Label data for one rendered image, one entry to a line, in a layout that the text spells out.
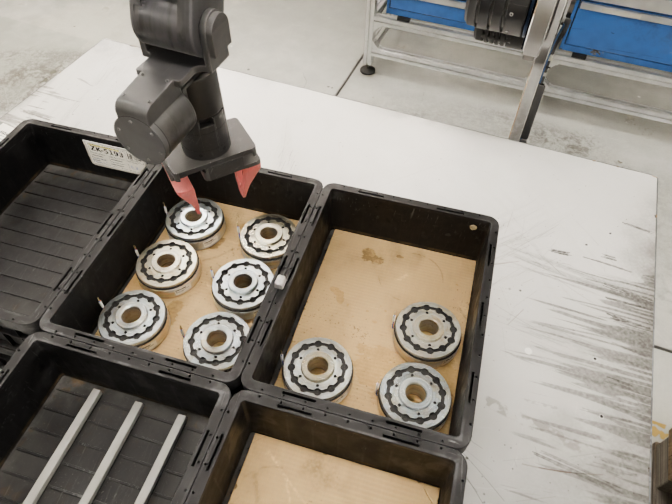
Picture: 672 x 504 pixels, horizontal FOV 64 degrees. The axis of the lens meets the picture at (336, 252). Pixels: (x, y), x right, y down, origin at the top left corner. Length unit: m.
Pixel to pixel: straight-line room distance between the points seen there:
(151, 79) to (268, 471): 0.51
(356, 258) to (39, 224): 0.59
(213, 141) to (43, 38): 2.96
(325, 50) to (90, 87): 1.70
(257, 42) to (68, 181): 2.16
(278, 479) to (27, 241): 0.63
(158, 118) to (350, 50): 2.63
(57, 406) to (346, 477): 0.43
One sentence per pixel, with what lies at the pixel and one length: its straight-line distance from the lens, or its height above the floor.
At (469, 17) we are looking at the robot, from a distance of 1.08.
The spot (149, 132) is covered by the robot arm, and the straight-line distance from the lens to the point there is 0.55.
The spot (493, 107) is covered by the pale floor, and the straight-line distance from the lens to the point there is 2.84.
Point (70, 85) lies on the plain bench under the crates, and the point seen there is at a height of 0.70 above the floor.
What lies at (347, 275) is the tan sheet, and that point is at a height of 0.83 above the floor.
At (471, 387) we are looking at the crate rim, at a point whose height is 0.92.
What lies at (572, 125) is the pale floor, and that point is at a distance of 2.86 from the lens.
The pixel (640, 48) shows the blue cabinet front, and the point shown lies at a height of 0.40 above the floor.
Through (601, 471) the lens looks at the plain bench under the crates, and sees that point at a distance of 1.02.
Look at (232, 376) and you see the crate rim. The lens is 0.73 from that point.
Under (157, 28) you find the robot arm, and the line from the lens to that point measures 0.57.
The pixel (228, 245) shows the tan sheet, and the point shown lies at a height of 0.83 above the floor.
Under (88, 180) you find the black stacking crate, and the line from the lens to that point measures 1.19.
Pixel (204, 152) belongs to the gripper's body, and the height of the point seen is 1.17.
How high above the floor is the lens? 1.58
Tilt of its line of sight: 51 degrees down
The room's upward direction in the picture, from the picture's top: 2 degrees clockwise
